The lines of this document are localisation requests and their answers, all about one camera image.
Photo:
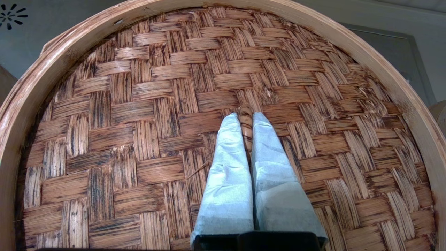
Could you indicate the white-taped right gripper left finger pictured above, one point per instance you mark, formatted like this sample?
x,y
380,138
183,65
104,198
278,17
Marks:
x,y
226,188

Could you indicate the bamboo steamer basket tier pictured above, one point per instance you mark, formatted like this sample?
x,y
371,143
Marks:
x,y
439,118

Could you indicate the dark brown woven bamboo lid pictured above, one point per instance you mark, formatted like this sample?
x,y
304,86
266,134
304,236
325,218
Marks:
x,y
122,139

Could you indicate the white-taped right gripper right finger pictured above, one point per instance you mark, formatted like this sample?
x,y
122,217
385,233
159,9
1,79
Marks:
x,y
278,188

